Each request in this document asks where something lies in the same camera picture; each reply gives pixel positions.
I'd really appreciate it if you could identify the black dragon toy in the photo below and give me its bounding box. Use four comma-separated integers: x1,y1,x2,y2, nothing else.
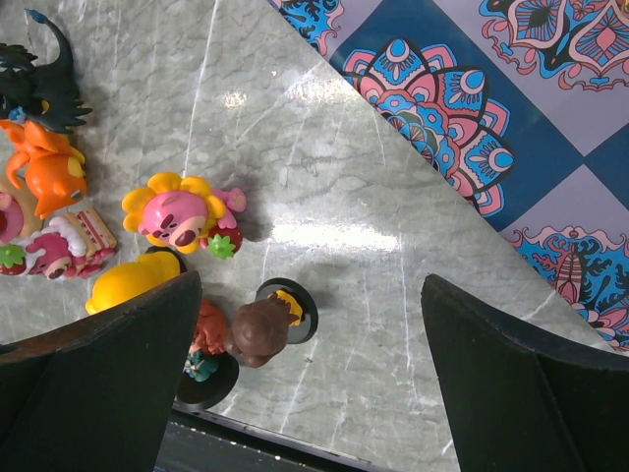
1,9,91,135

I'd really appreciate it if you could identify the red hair green figurine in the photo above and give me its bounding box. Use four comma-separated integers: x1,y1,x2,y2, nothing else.
176,298,240,413

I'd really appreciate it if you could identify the orange dragon toy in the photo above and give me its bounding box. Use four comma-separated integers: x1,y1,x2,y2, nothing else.
1,120,87,219

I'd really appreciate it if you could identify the patterned blue placemat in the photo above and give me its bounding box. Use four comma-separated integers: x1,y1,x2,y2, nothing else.
274,0,628,351

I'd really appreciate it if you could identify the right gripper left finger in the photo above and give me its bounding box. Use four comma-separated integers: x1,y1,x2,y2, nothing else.
1,271,201,471

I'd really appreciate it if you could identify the pink bear sunflower toy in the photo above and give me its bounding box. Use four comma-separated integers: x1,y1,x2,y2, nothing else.
122,172,248,260

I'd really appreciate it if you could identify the pink bear donut toy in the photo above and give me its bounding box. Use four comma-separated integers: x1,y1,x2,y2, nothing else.
0,174,43,245

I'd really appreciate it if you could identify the brown hair yellow figurine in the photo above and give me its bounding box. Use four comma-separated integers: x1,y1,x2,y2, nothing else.
224,277,318,368

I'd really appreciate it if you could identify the pink bear cake toy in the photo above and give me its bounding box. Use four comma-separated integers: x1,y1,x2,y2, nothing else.
1,207,117,280

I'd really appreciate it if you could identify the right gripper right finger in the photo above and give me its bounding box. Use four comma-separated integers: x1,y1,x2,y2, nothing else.
422,274,628,471

